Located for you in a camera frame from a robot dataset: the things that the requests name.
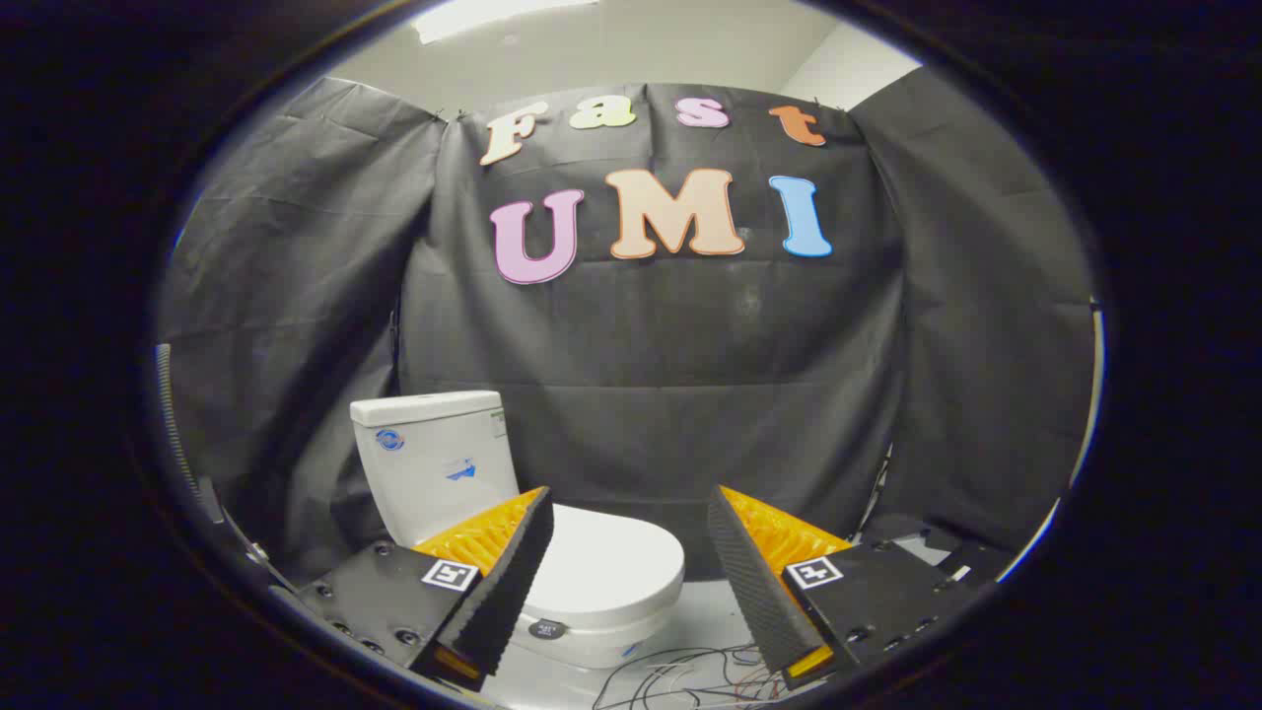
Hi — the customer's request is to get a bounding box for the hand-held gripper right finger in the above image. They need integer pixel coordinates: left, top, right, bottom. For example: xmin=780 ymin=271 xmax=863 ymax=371
xmin=707 ymin=484 xmax=987 ymax=691

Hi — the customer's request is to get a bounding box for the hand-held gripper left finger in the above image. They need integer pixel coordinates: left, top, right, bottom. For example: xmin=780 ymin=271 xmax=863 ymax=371
xmin=296 ymin=485 xmax=555 ymax=691

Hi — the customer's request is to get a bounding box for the white toilet lid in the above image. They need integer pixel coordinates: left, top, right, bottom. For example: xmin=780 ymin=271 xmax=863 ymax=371
xmin=513 ymin=503 xmax=686 ymax=632

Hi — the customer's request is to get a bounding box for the white toilet body with tank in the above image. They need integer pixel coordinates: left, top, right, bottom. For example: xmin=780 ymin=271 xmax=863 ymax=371
xmin=350 ymin=390 xmax=686 ymax=672

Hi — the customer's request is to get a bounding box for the black box with white label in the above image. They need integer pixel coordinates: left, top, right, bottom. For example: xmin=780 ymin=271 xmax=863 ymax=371
xmin=863 ymin=511 xmax=1017 ymax=593

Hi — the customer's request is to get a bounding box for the black backdrop cloth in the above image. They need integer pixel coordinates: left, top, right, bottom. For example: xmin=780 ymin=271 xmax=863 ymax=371
xmin=158 ymin=69 xmax=1097 ymax=583

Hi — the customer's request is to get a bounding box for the tangle of floor cables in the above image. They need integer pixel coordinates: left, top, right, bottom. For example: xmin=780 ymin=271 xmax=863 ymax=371
xmin=592 ymin=646 xmax=790 ymax=709

